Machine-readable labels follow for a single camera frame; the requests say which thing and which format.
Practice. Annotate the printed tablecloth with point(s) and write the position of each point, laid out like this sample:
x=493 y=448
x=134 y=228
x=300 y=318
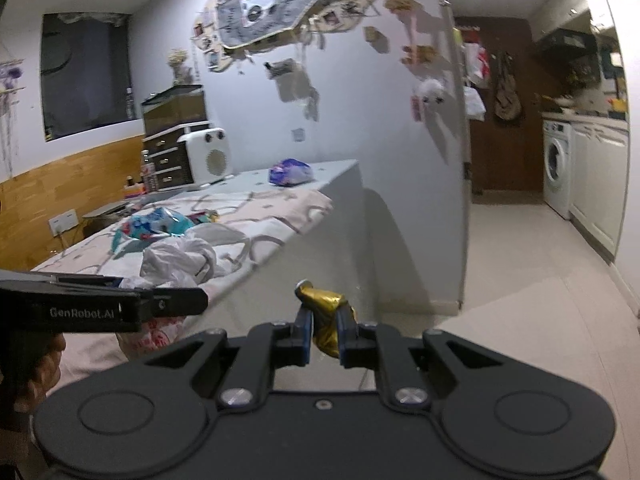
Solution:
x=280 y=207

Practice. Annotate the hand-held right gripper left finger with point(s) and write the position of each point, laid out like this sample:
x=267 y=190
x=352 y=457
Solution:
x=302 y=332

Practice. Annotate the person's left hand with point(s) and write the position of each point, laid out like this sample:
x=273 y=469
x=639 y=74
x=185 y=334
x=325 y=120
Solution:
x=50 y=365

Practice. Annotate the white box heater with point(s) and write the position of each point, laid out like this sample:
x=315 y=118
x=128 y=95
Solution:
x=205 y=157

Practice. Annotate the purple snack bag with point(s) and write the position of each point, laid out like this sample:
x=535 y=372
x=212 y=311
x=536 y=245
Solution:
x=290 y=172

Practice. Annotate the black range hood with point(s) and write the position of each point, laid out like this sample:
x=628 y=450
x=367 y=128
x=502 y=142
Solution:
x=567 y=40

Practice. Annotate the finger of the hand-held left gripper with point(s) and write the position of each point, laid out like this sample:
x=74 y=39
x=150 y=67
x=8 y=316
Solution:
x=175 y=301

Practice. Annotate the glass fish tank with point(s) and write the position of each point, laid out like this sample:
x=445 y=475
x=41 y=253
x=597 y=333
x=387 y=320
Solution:
x=172 y=110

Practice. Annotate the dark drawer organizer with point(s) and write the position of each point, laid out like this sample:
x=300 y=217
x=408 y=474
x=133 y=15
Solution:
x=162 y=165

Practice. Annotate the brown wooden door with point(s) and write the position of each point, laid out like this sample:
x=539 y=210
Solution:
x=505 y=160

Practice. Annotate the hanging brown bag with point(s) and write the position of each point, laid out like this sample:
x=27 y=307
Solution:
x=507 y=90

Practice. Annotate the purple wall hanging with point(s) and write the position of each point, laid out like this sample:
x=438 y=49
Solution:
x=10 y=90

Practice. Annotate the white washing machine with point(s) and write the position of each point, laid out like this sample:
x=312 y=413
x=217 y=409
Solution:
x=556 y=165

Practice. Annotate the red printed plastic bag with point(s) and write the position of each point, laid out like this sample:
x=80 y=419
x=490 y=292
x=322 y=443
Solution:
x=150 y=337

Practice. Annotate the white kitchen cabinets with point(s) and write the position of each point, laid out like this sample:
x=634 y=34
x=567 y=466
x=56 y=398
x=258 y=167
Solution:
x=597 y=180

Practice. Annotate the dark window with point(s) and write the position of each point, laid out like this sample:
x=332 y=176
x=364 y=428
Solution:
x=85 y=75

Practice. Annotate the wall photo collage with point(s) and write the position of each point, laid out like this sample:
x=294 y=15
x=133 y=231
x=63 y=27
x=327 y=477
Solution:
x=270 y=10

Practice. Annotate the white wall socket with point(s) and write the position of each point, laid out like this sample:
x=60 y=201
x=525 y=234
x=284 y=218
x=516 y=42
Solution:
x=63 y=221

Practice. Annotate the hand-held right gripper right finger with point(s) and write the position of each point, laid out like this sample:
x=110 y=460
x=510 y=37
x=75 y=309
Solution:
x=346 y=335

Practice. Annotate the blue printed snack bag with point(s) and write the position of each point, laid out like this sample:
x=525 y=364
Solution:
x=150 y=225

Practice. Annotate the white plush wall toy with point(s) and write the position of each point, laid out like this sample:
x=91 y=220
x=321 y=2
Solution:
x=431 y=91

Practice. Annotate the hanging white plastic bag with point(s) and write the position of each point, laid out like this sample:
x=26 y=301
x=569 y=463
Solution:
x=474 y=102

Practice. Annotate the gold foil wrapper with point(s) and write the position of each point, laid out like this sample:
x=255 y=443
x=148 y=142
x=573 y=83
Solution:
x=325 y=315

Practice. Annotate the dried flower bouquet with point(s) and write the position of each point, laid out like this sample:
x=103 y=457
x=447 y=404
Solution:
x=181 y=67

